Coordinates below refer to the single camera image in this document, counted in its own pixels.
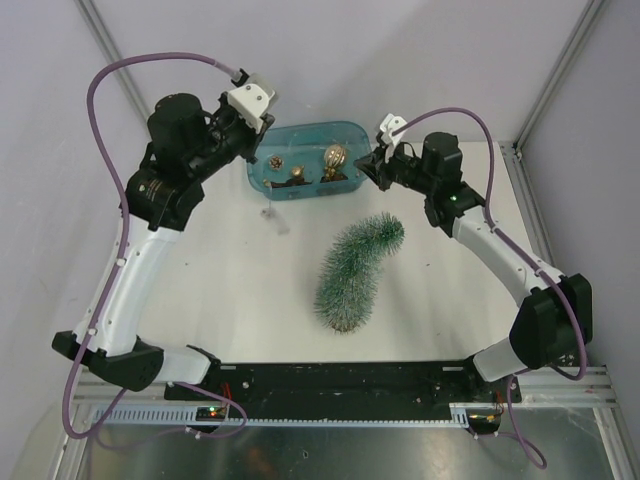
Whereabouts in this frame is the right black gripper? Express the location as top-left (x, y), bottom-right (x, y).
top-left (355, 138), bottom-right (437, 195)

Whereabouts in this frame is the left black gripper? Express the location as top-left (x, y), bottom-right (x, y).
top-left (187, 92), bottom-right (275, 182)

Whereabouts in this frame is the small frosted christmas tree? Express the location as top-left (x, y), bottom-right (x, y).
top-left (313, 212), bottom-right (405, 334)

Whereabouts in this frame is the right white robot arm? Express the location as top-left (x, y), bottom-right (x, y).
top-left (355, 132), bottom-right (593, 401)

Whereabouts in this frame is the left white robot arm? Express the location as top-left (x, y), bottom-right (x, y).
top-left (52, 84), bottom-right (274, 400)

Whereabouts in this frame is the small pine cone ornament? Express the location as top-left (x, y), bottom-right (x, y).
top-left (269, 156), bottom-right (283, 170)

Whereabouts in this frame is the gold striped bauble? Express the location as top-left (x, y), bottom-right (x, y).
top-left (323, 144), bottom-right (348, 170)

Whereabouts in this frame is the teal plastic container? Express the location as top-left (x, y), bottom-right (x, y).
top-left (247, 121), bottom-right (371, 201)

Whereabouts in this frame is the small gold ball ornament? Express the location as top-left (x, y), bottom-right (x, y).
top-left (291, 166), bottom-right (304, 178)

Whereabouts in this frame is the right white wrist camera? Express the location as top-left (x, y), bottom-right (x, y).
top-left (376, 113), bottom-right (407, 147)

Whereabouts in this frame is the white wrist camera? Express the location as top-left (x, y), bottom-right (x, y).
top-left (376, 113), bottom-right (407, 147)
top-left (226, 69), bottom-right (278, 133)

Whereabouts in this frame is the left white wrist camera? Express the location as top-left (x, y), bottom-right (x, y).
top-left (226, 69), bottom-right (278, 133)

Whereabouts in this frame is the left aluminium corner post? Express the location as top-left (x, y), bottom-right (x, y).
top-left (73, 0), bottom-right (151, 146)

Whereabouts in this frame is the aluminium corner post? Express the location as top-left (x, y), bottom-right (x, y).
top-left (73, 0), bottom-right (151, 146)
top-left (512, 0), bottom-right (610, 151)

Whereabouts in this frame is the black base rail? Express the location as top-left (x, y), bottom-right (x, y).
top-left (164, 361), bottom-right (522, 417)

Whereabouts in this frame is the right aluminium corner post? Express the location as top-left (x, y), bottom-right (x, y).
top-left (512, 0), bottom-right (610, 151)

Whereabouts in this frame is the grey slotted cable duct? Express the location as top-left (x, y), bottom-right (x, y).
top-left (105, 404), bottom-right (504, 428)

